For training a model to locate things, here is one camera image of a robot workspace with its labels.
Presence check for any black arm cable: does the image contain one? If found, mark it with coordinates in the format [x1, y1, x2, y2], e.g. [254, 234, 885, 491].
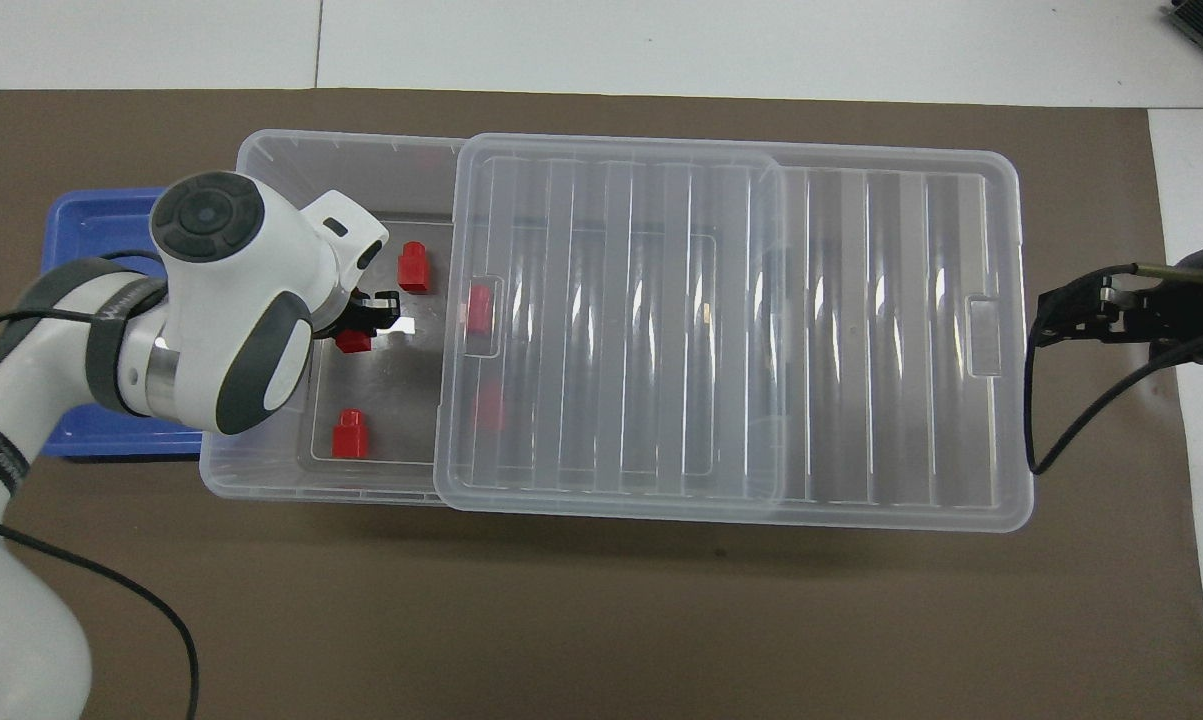
[1026, 262, 1203, 476]
[0, 255, 202, 720]

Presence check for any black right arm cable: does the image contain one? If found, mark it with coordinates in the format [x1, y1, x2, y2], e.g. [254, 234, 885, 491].
[1026, 262, 1203, 476]

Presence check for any clear plastic storage box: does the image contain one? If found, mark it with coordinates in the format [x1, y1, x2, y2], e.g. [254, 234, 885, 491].
[199, 128, 792, 506]

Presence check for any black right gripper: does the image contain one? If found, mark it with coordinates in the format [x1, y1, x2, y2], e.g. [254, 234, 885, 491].
[1039, 282, 1203, 346]

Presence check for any blue plastic tray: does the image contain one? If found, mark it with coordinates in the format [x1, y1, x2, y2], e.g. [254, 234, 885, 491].
[39, 188, 207, 463]

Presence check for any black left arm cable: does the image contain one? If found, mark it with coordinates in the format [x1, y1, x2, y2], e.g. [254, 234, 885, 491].
[0, 255, 202, 720]

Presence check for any brown table mat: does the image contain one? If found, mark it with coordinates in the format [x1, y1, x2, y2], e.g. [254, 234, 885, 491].
[0, 88, 1203, 720]

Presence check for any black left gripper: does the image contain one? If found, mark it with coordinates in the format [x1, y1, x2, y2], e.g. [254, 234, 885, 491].
[313, 290, 402, 343]

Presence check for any clear plastic box lid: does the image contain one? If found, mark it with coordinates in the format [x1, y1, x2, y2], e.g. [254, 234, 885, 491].
[433, 133, 1035, 533]

